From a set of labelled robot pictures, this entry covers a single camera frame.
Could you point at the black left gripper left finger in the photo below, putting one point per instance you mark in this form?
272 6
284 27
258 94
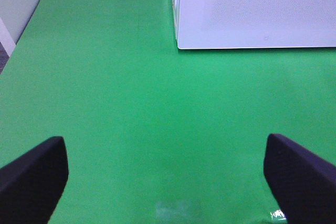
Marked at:
32 184

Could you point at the white microwave door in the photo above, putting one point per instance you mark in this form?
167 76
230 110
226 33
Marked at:
226 24

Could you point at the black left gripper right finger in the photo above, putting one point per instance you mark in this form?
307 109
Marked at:
302 183

